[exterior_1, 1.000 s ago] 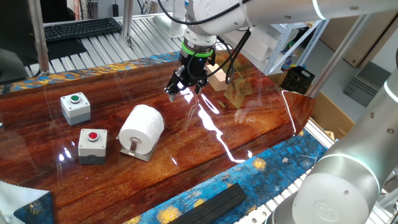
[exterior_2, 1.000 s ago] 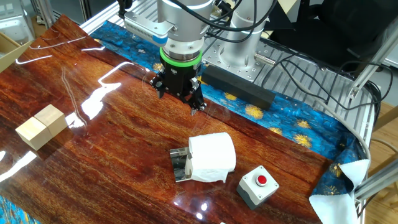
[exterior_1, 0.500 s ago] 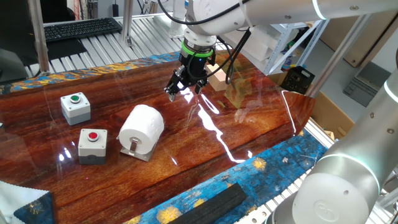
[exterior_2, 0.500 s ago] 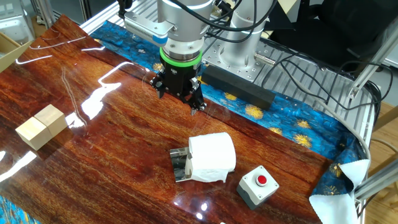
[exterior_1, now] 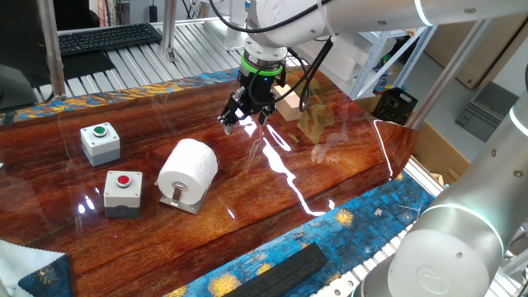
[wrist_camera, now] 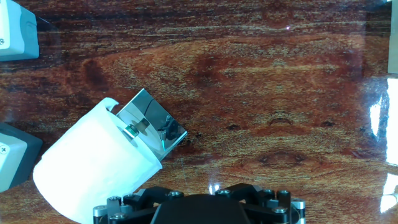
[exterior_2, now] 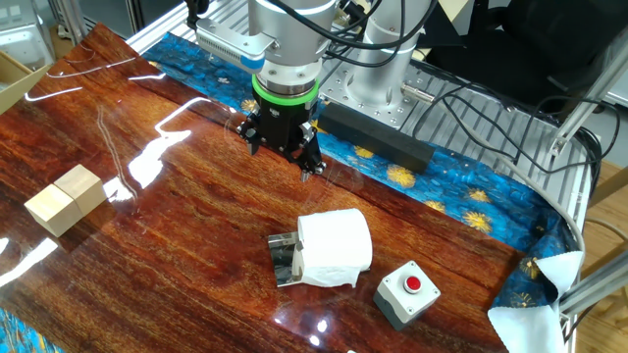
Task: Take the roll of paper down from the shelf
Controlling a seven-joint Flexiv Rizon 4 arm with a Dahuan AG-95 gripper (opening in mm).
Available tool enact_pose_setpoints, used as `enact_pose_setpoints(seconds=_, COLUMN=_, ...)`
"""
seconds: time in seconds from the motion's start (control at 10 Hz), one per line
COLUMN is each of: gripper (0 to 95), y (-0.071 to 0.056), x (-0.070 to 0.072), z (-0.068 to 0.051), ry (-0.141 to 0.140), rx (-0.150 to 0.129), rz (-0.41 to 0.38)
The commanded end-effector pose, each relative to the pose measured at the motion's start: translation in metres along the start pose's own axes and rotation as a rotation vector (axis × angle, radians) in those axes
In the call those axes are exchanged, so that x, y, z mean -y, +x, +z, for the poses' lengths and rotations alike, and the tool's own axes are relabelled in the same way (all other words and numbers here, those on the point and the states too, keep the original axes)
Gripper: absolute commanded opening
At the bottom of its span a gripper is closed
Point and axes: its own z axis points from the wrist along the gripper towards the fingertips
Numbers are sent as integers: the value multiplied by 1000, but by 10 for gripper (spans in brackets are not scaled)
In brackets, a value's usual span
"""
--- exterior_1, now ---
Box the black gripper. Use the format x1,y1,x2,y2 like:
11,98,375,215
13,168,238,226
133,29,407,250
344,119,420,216
217,70,286,136

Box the white metal shelf rack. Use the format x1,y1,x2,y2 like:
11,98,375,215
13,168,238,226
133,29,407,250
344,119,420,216
288,24,438,100

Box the tan wooden block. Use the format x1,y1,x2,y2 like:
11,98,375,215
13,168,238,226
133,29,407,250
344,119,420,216
272,84,304,123

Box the white plastic stand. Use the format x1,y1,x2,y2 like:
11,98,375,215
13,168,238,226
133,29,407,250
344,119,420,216
201,16,248,51

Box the black plastic crate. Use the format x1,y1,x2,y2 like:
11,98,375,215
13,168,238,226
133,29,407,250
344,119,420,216
370,87,419,126

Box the wood grain table mat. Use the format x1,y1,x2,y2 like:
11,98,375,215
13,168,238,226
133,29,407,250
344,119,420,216
0,68,420,297

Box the red push button box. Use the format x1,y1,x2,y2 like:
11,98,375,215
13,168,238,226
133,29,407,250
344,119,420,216
102,170,144,219

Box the green push button box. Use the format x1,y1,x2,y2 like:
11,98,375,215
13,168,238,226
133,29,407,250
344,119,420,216
79,121,121,167

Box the black computer keyboard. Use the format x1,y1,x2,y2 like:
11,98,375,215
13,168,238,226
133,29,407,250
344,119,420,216
57,22,163,58

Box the blue starry painted cloth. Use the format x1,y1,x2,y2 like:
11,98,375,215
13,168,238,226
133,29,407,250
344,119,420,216
0,68,436,297

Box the black foam block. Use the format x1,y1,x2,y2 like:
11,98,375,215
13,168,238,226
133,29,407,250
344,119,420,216
222,242,329,297

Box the black desk mat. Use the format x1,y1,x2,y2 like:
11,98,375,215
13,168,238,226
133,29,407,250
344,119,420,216
61,51,117,83

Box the brown cardboard box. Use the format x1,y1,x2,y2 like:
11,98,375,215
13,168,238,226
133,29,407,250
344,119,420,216
412,121,471,186

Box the brown board panel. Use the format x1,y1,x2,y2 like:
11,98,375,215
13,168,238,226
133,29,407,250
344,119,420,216
424,14,528,90

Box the grey plastic tray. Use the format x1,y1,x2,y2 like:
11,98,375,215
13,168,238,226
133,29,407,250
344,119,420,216
455,81,520,143

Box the black computer monitor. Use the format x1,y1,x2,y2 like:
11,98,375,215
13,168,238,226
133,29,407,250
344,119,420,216
0,0,63,111

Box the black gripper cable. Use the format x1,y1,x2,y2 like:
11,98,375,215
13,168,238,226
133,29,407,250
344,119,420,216
246,36,335,113

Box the black camera cable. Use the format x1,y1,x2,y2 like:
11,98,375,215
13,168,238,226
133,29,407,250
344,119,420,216
208,0,331,35

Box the aluminium profile post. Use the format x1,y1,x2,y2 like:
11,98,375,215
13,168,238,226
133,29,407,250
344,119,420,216
35,0,68,101
406,18,496,131
158,0,179,63

